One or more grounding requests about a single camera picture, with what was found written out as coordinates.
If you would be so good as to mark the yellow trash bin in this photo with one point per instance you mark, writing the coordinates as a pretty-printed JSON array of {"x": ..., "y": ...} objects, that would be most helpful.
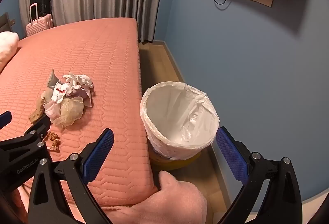
[{"x": 177, "y": 163}]

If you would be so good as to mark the black suitcase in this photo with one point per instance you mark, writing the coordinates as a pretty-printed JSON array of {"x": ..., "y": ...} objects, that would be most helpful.
[{"x": 42, "y": 0}]

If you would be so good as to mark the pink suitcase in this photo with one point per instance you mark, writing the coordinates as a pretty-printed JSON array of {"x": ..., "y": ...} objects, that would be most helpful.
[{"x": 41, "y": 24}]

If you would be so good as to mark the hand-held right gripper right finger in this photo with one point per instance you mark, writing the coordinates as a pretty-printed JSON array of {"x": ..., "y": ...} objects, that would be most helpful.
[{"x": 231, "y": 154}]

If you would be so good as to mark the white trash bag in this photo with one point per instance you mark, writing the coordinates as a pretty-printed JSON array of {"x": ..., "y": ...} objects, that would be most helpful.
[{"x": 177, "y": 110}]

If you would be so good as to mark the beige mesh net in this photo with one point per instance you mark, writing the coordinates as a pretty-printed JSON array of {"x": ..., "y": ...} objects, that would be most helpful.
[{"x": 70, "y": 110}]

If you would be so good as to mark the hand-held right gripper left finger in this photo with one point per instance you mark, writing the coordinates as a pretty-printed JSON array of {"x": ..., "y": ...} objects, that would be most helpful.
[{"x": 99, "y": 154}]

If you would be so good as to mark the white plush pillow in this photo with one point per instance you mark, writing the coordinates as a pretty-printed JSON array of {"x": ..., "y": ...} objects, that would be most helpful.
[{"x": 6, "y": 46}]

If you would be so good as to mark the purple cloth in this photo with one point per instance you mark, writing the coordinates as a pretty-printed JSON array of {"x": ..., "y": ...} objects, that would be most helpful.
[{"x": 83, "y": 98}]

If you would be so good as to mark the pink fleece clothing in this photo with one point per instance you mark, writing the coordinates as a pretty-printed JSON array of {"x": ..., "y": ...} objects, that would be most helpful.
[{"x": 167, "y": 203}]

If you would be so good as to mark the pink white cloth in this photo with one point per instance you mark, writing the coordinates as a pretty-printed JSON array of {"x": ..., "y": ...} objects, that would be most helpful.
[{"x": 52, "y": 110}]

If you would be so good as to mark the brown cloth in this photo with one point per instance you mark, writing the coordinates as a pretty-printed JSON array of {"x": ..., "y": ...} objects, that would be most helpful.
[{"x": 37, "y": 110}]

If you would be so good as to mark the pale green face mask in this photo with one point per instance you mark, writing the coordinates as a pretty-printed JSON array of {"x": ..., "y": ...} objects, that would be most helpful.
[{"x": 52, "y": 78}]

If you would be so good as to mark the pink quilted bed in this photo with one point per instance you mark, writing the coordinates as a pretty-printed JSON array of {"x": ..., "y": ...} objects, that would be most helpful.
[{"x": 90, "y": 59}]

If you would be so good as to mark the beige scrunchie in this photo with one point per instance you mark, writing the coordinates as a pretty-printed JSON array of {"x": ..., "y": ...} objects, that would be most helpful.
[{"x": 52, "y": 139}]

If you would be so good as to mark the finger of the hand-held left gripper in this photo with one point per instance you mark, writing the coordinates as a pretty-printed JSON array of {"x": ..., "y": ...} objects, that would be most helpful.
[
  {"x": 4, "y": 119},
  {"x": 41, "y": 126}
]

